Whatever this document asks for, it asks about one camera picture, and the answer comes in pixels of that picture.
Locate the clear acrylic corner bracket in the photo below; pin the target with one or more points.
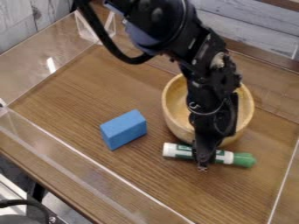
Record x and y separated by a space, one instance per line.
86 31

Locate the brown wooden bowl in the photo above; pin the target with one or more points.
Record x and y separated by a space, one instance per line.
176 114

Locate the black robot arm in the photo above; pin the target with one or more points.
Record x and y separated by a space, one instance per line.
164 27

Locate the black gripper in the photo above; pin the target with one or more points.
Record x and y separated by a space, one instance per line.
212 80

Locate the clear acrylic tray wall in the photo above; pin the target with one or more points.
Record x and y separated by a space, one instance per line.
103 196

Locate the blue foam block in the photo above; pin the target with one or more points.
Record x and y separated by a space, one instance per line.
123 129

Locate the green Expo marker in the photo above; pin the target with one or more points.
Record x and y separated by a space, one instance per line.
242 159

